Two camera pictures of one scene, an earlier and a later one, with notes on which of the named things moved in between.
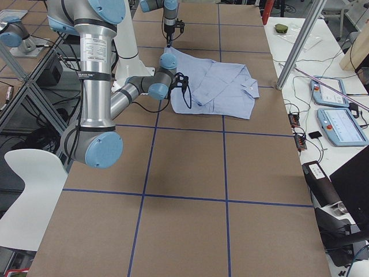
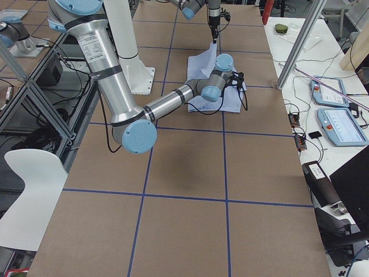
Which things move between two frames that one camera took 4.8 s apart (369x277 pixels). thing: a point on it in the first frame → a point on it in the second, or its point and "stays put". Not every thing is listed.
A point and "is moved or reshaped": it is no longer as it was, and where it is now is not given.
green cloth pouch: (281, 28) stays put
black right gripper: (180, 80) → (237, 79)
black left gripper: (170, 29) → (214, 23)
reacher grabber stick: (331, 89) stays put
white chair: (24, 225) stays put
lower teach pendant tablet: (341, 127) stays put
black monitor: (353, 180) stays put
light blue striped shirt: (215, 88) is moved or reshaped
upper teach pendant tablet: (323, 96) stays put
